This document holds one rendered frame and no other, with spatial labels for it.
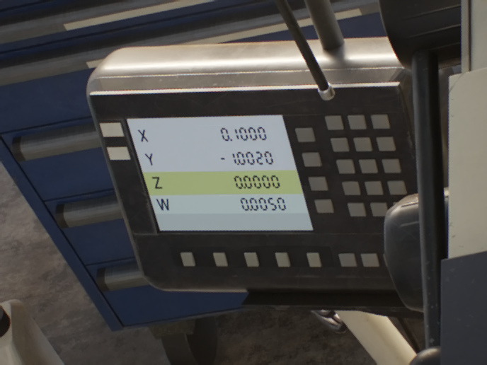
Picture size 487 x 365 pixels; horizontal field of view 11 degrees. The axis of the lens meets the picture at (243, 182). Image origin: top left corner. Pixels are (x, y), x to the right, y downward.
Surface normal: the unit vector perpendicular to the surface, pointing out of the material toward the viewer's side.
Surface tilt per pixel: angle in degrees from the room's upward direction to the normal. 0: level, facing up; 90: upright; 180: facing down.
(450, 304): 0
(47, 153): 90
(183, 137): 71
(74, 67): 90
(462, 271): 0
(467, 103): 0
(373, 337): 54
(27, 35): 90
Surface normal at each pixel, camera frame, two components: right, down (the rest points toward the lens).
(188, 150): -0.40, 0.51
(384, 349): -0.18, 0.16
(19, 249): -0.36, -0.65
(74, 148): -0.11, 0.75
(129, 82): -0.43, -0.43
